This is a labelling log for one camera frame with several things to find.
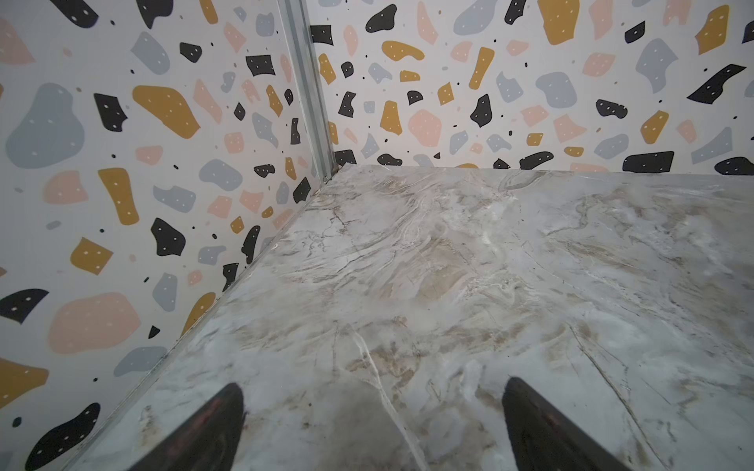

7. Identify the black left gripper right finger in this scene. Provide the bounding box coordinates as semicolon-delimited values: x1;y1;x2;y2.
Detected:
502;377;628;471

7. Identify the aluminium left corner post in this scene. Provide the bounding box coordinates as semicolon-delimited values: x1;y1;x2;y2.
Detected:
278;0;338;184

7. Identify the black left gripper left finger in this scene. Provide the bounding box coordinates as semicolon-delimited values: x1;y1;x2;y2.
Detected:
130;383;245;471

